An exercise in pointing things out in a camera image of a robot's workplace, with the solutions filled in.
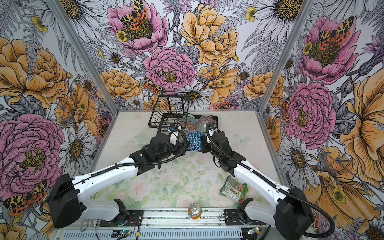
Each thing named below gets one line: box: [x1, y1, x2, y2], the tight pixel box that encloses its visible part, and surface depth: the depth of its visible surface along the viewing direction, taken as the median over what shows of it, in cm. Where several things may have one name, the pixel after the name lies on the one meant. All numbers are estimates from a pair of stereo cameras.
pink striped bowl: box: [198, 115, 215, 124], surface depth 111 cm
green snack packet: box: [219, 175, 249, 204], surface depth 82 cm
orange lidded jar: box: [187, 202, 202, 223], surface depth 69 cm
